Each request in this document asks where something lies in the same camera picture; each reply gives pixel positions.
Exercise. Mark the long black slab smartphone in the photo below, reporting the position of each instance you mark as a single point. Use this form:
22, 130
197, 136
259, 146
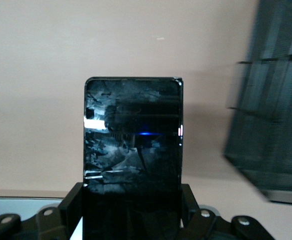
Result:
133, 162

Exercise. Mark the silver closed laptop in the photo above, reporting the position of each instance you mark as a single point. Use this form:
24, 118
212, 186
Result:
10, 205

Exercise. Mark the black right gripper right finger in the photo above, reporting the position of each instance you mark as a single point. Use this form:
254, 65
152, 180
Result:
193, 220

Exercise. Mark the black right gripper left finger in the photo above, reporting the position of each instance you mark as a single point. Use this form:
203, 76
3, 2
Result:
70, 205

